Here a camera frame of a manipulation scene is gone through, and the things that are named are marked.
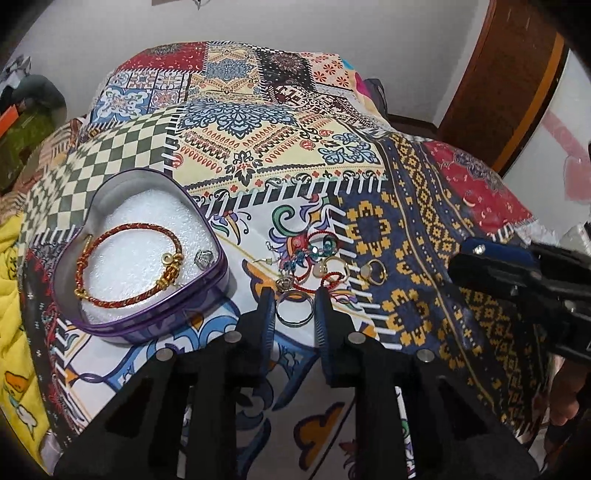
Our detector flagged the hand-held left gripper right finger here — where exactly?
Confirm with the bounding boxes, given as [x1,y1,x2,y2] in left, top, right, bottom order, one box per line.
[313,288,540,480]

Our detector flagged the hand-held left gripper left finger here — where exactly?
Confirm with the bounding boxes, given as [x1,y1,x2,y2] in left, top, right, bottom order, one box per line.
[54,286,277,480]

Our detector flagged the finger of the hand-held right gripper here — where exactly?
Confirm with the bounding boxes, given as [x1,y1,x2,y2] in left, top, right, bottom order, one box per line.
[448,255,591,364]
[461,237,591,289]

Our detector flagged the wide silver band ring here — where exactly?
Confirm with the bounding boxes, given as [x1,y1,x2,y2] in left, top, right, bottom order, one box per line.
[276,289,317,328]

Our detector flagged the purple heart-shaped tin box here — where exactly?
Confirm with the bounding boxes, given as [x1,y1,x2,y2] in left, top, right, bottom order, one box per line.
[52,168,230,345]

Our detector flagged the person's right hand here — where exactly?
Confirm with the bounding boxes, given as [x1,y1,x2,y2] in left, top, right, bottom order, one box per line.
[549,359,583,428]

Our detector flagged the thin hook earring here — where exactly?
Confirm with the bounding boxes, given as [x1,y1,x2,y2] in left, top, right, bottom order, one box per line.
[256,241,278,269]

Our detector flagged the blue beaded earring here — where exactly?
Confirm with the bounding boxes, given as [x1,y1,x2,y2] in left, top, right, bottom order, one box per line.
[277,249,308,276]

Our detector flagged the clear plastic bag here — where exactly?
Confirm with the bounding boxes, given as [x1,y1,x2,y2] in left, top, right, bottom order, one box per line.
[560,223,591,252]

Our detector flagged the white panel with pink print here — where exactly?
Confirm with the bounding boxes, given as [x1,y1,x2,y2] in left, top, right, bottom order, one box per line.
[502,50,591,243]

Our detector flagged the white foam pad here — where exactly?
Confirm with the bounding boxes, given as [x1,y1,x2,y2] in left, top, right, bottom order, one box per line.
[68,198,219,325]

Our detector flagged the brown wooden door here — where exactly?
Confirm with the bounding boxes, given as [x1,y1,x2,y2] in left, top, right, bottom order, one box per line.
[438,0,571,172]

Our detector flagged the colourful patchwork blanket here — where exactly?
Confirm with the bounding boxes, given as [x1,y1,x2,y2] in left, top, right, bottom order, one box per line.
[17,40,557,480]

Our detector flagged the dark cloth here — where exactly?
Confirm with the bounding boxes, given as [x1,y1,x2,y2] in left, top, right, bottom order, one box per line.
[364,78,394,124]

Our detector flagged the yellow printed blanket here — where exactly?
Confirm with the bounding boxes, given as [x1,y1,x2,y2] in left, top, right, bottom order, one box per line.
[0,215,62,474]

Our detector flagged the green cloth pile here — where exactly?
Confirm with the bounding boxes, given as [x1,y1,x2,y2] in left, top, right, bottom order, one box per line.
[0,74,70,197]

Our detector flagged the thin red cord bracelet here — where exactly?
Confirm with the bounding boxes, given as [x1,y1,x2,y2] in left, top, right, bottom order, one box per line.
[288,231,352,294]

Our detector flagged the plain gold ring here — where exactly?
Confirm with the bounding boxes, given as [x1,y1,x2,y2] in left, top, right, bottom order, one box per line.
[322,257,351,280]

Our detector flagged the gold ring with pale stone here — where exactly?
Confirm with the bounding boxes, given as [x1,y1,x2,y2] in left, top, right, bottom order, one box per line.
[361,259,388,285]

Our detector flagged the red braided bracelet gold beads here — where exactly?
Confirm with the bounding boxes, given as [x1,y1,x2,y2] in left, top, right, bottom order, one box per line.
[73,222,185,308]

